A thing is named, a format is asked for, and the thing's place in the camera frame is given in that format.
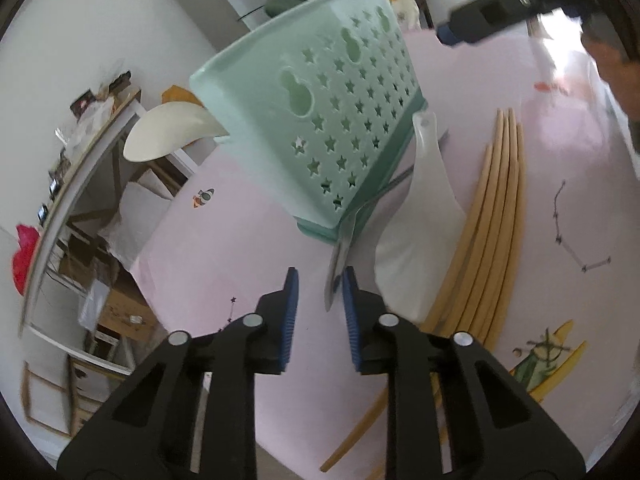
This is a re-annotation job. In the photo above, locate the metal spoon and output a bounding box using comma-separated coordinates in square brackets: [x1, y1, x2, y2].
[323, 200, 363, 313]
[357, 167, 417, 211]

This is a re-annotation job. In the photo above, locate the red plastic bag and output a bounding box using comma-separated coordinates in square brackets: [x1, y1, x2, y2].
[11, 224, 42, 297]

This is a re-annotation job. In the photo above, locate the white side table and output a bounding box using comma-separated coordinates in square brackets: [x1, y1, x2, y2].
[17, 87, 198, 376]

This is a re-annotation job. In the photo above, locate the white scalloped rice paddle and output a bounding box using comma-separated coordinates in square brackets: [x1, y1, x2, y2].
[123, 101, 232, 162]

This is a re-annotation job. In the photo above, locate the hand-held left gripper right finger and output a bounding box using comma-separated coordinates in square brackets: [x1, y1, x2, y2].
[341, 266, 587, 480]

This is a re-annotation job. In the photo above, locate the brown cardboard box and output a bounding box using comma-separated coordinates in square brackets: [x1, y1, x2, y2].
[95, 285, 163, 356]

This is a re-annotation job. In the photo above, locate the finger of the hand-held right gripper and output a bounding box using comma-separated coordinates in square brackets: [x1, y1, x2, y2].
[436, 0, 549, 49]

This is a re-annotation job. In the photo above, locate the green plastic utensil holder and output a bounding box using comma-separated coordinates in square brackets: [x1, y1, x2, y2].
[189, 0, 429, 247]

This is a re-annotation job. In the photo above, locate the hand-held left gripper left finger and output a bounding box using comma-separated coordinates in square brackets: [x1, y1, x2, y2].
[56, 266, 300, 480]

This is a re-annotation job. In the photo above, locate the white and yellow rice bag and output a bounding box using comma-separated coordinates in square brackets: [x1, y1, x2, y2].
[389, 0, 423, 31]

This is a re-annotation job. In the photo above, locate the person's right hand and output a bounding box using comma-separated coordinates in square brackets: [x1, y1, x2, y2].
[584, 41, 640, 122]

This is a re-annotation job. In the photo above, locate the yellow plastic bag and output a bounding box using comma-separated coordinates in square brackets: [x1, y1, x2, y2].
[161, 85, 207, 109]

